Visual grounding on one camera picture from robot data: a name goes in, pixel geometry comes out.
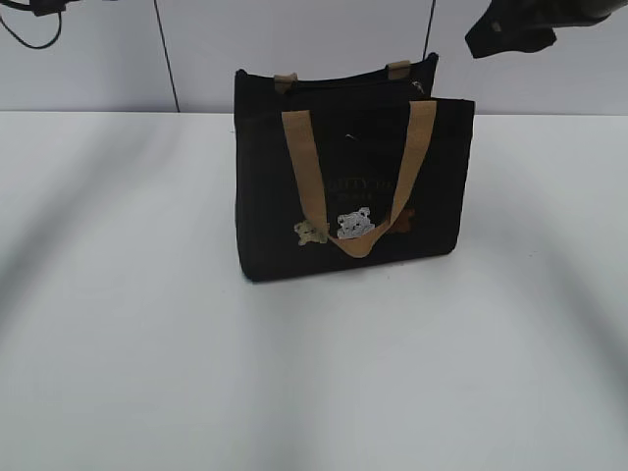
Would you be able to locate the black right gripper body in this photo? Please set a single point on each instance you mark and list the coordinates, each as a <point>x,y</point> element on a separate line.
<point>528,26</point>

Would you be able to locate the black tote bag tan handles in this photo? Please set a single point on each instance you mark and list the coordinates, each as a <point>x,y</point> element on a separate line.
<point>344,173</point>

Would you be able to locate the silver zipper pull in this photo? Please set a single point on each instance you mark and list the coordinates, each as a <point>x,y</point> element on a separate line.
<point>418,85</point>

